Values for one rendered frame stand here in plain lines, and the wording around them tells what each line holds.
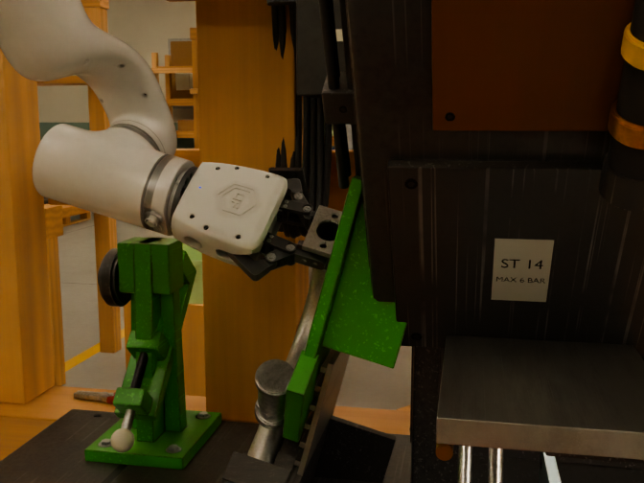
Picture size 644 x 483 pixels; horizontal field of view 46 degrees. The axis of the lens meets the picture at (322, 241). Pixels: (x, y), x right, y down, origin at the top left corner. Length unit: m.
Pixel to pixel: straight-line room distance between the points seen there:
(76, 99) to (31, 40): 11.57
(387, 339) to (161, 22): 11.16
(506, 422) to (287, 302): 0.62
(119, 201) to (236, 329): 0.37
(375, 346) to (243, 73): 0.50
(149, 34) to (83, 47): 11.04
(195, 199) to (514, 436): 0.42
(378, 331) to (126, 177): 0.31
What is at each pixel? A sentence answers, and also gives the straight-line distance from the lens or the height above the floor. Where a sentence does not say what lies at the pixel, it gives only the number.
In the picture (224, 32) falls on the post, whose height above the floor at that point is 1.44.
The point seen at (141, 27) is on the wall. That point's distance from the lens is 11.90.
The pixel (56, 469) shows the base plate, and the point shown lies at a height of 0.90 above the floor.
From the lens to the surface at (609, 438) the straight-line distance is 0.53.
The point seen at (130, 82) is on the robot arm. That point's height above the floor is 1.36.
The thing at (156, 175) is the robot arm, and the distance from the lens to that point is 0.81.
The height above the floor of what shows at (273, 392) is 1.08.
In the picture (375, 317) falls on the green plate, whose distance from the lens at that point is 0.70.
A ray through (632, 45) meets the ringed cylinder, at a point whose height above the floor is 1.37.
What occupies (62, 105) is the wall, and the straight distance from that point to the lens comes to 12.46.
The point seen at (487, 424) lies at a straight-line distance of 0.52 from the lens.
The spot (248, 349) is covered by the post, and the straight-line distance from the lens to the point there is 1.13.
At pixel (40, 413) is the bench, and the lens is 1.27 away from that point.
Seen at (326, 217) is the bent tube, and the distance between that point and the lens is 0.79.
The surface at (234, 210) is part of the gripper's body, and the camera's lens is 0.79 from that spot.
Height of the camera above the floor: 1.32
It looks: 9 degrees down
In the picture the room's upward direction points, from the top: straight up
